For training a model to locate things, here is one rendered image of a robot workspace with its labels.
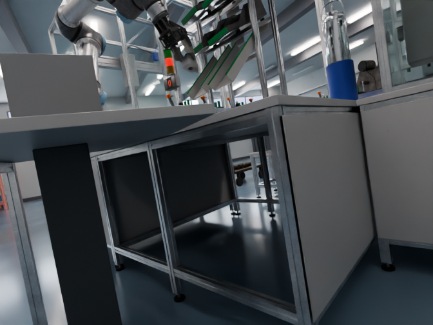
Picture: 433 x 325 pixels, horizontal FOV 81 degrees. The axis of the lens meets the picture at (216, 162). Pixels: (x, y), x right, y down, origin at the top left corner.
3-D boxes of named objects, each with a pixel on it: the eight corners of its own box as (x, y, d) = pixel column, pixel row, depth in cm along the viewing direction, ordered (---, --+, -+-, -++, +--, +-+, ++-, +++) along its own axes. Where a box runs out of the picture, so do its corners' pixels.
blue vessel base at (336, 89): (354, 104, 146) (348, 57, 144) (327, 110, 157) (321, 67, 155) (362, 104, 157) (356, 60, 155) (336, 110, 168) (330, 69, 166)
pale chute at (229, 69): (232, 82, 100) (225, 73, 98) (214, 91, 111) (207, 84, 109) (260, 38, 111) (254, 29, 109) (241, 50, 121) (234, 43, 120)
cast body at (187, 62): (189, 63, 107) (186, 49, 109) (182, 68, 110) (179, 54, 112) (202, 70, 114) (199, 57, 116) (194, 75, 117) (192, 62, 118)
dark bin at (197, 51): (203, 48, 111) (194, 31, 109) (189, 59, 122) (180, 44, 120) (241, 29, 125) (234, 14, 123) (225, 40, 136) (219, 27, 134)
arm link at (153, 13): (153, 11, 108) (165, -1, 104) (159, 21, 110) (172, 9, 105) (143, 13, 102) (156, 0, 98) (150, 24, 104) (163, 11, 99)
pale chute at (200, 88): (207, 92, 111) (200, 85, 109) (192, 100, 122) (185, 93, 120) (234, 51, 121) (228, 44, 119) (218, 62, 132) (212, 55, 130)
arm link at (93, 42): (59, 107, 104) (68, 31, 131) (95, 121, 115) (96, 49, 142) (75, 89, 99) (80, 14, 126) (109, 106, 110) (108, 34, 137)
